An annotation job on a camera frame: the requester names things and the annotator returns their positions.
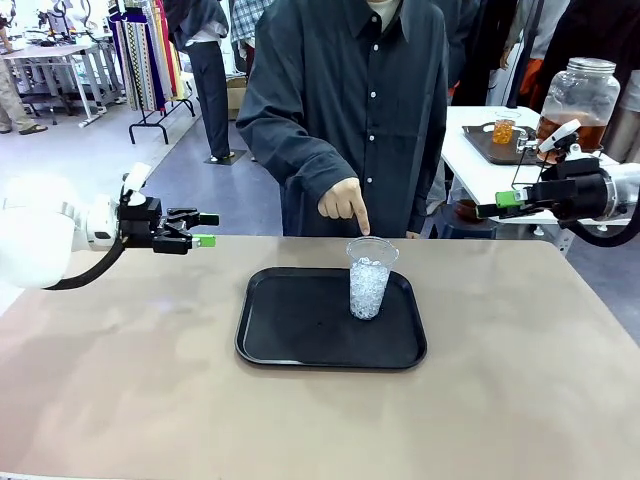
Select person's right hand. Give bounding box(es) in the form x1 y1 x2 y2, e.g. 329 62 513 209
317 176 373 237

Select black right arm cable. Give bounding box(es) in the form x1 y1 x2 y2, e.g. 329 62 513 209
564 199 640 247

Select colourful hanging fabric samples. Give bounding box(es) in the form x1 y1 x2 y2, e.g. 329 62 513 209
108 0 190 114

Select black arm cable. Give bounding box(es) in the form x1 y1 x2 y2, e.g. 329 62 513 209
564 199 640 247
42 236 129 292

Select white side table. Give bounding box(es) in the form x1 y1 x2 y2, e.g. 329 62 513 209
441 104 640 251

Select bystander in khaki trousers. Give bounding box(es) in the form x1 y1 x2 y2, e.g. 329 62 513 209
0 14 50 137

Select bystander with orange glove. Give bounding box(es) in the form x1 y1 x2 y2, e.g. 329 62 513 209
499 0 572 99

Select dark blue stool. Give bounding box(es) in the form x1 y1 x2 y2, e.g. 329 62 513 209
438 204 499 240

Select person's right forearm dark sleeve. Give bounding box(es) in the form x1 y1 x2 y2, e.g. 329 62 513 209
235 112 360 202

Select glass tea dispenser jar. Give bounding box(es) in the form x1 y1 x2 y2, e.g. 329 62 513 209
535 56 622 164

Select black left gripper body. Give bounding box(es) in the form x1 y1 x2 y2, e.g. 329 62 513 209
118 196 166 249

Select brown bowl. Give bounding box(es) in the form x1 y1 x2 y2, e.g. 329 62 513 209
452 198 482 222

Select short clear plastic iced cup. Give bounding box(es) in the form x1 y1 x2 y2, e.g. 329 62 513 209
492 116 517 147

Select person's dark button shirt torso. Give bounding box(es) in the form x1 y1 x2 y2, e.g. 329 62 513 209
235 0 450 239

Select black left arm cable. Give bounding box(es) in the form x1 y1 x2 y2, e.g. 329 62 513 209
42 236 129 292

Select bystander in plaid shirt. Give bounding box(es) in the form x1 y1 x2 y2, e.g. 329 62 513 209
229 0 264 57

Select bystander in dark trousers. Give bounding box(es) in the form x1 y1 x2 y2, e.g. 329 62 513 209
164 0 235 164

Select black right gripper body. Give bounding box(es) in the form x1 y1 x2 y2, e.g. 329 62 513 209
532 158 614 222

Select brown serving tray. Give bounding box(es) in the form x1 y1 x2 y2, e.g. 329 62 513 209
460 123 542 167

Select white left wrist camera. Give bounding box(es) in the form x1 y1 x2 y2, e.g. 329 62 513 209
121 162 153 207

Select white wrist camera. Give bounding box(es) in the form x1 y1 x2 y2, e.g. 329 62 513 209
538 118 583 154
121 162 153 207

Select white background workbench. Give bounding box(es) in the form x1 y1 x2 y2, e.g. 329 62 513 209
0 40 124 129

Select black plastic serving tray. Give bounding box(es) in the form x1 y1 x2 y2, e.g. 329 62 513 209
234 266 429 372

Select black fabric rack stand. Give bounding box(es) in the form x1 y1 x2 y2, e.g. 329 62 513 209
128 96 197 146

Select silver dispenser tap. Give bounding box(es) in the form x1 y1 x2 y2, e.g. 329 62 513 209
514 127 540 152

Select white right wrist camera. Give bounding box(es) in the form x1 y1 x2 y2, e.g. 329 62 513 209
538 118 583 154

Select cardboard box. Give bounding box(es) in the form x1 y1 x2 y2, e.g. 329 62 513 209
226 74 250 122

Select tall clear plastic iced cup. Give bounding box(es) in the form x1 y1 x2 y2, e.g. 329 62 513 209
345 236 401 322

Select bystander in dark coat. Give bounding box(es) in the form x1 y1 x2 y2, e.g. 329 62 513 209
446 0 484 107

